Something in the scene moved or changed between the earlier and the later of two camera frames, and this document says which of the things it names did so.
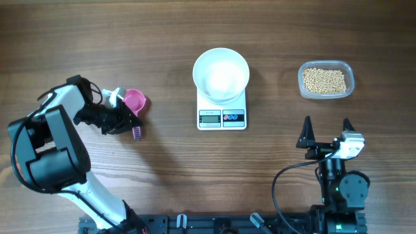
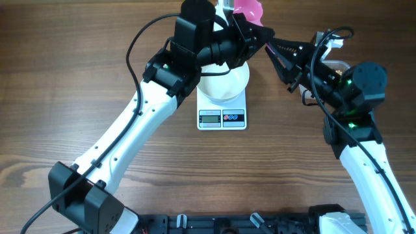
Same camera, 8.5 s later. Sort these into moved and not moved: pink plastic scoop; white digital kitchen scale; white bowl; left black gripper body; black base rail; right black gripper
Moved: right black gripper; left black gripper body; pink plastic scoop
Not moved: white digital kitchen scale; black base rail; white bowl
